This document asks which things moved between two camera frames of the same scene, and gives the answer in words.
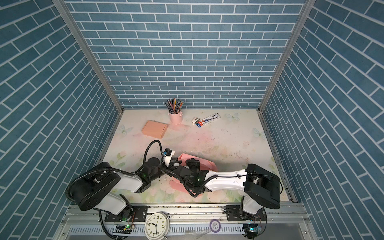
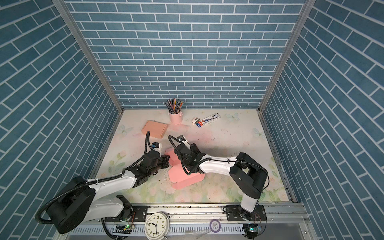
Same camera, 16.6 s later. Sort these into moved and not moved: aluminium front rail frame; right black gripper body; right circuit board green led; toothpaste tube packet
Moved: right black gripper body
Not moved: toothpaste tube packet; aluminium front rail frame; right circuit board green led
